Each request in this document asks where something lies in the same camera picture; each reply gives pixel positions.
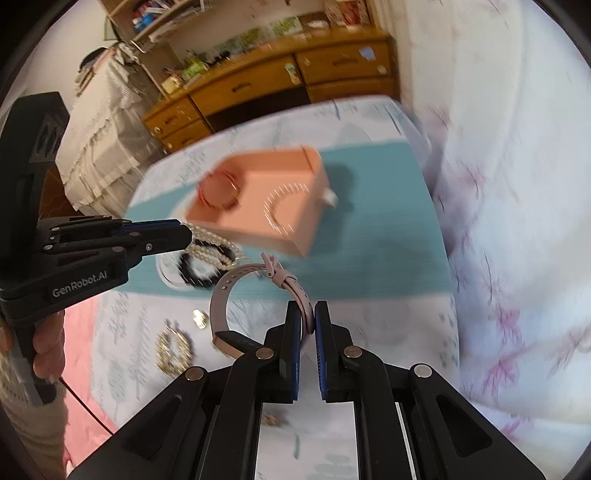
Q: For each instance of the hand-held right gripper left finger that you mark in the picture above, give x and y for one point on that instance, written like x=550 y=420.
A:
x=292 y=350

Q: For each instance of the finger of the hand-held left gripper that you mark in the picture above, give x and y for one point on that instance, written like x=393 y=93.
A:
x=152 y=226
x=166 y=242

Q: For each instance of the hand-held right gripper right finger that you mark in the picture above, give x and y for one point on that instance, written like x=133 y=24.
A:
x=321 y=350

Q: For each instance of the pink jewelry box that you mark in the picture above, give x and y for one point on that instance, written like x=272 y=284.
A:
x=295 y=230

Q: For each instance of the person's left forearm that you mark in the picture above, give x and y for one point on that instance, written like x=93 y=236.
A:
x=27 y=429

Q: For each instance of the person's left hand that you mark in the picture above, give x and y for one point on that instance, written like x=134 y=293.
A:
x=48 y=344

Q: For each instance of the brown wooden cabinet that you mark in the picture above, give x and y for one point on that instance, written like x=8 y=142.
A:
x=53 y=194

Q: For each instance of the white lace furniture cover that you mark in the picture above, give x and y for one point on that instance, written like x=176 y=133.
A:
x=101 y=138

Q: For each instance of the small gold trinket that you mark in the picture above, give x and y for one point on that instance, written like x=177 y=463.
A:
x=199 y=319

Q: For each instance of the pink blanket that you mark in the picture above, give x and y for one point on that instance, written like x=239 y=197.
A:
x=81 y=350

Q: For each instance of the wooden bookshelf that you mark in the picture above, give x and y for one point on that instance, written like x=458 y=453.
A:
x=124 y=27

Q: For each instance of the white tree-print tablecloth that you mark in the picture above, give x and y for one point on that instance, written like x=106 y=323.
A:
x=258 y=124

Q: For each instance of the teal striped placemat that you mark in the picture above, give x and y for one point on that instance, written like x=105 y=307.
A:
x=392 y=221

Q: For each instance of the assorted bottles and packets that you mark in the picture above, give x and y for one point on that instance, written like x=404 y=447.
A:
x=194 y=69

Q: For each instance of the wooden desk with drawers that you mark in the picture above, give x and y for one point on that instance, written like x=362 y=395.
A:
x=249 y=87

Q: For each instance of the row of books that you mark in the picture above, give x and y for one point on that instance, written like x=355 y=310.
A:
x=152 y=16

